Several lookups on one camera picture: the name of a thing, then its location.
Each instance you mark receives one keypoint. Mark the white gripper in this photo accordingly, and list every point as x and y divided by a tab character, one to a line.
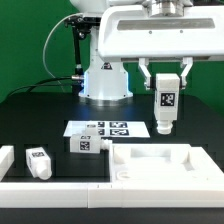
129	33

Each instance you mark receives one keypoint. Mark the white square tabletop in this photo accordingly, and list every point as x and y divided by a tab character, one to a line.
157	163

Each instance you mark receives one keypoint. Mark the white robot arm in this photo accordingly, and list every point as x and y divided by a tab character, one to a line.
156	8

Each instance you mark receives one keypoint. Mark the white marker sheet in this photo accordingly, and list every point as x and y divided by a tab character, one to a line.
109	128

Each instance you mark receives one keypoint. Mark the white U-shaped fence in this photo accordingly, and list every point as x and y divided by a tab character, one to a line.
121	194

